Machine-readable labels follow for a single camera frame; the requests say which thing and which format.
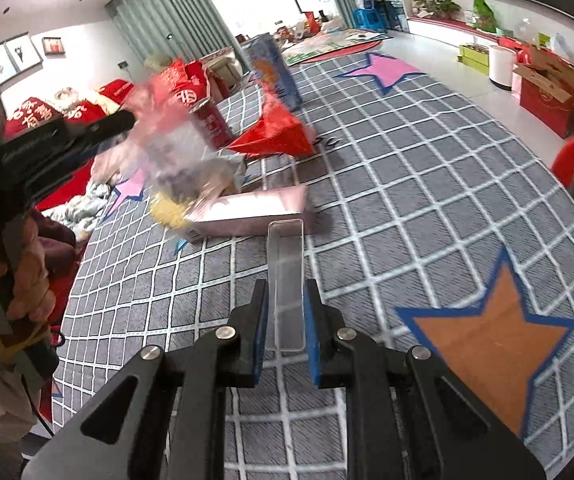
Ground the clear plastic bag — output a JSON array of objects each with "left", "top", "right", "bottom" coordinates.
[{"left": 91, "top": 73, "right": 246, "bottom": 203}]

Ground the yellow foam fruit net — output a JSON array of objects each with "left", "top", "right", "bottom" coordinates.
[{"left": 149, "top": 192, "right": 196, "bottom": 230}]

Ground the red plastic snack bag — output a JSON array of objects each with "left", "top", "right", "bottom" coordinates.
[{"left": 227, "top": 84, "right": 314, "bottom": 157}]

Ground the person's left hand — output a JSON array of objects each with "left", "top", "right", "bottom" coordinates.
[{"left": 0, "top": 216, "right": 55, "bottom": 325}]

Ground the red covered sofa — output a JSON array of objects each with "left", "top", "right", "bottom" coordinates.
[{"left": 2, "top": 58, "right": 213, "bottom": 212}]

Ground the small red framed picture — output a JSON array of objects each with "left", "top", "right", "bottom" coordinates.
[{"left": 42, "top": 37, "right": 65, "bottom": 56}]

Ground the grey checked star rug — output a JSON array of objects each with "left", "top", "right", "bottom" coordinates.
[{"left": 53, "top": 55, "right": 574, "bottom": 476}]

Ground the red drink can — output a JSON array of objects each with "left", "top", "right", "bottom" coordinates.
[{"left": 189, "top": 98, "right": 235, "bottom": 150}]

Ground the pink rectangular box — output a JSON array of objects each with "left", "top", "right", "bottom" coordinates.
[{"left": 179, "top": 184, "right": 315, "bottom": 244}]

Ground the grey green left curtain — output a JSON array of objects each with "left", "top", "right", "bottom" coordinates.
[{"left": 106, "top": 0, "right": 248, "bottom": 68}]

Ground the tall blue white can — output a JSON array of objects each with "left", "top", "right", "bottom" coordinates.
[{"left": 243, "top": 32, "right": 302, "bottom": 112}]

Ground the red plastic stool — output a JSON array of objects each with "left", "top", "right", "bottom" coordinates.
[{"left": 552, "top": 137, "right": 574, "bottom": 188}]

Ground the round coffee table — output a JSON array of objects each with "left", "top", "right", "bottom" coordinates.
[{"left": 283, "top": 29, "right": 389, "bottom": 66}]

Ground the red cardboard gift box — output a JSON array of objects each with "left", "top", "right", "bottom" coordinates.
[{"left": 514, "top": 46, "right": 574, "bottom": 139}]

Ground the white cylindrical bin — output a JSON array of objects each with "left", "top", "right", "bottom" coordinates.
[{"left": 488, "top": 46, "right": 517, "bottom": 91}]

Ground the framed double wall picture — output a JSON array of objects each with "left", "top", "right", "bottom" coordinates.
[{"left": 0, "top": 32, "right": 43, "bottom": 85}]

